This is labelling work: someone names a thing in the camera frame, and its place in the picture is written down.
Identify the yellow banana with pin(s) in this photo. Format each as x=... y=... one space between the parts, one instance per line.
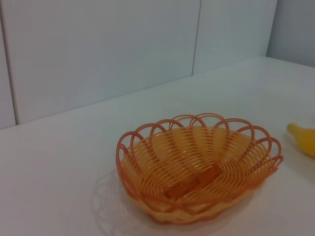
x=305 y=141

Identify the orange woven plastic basket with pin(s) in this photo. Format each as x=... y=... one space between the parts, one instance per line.
x=197 y=172

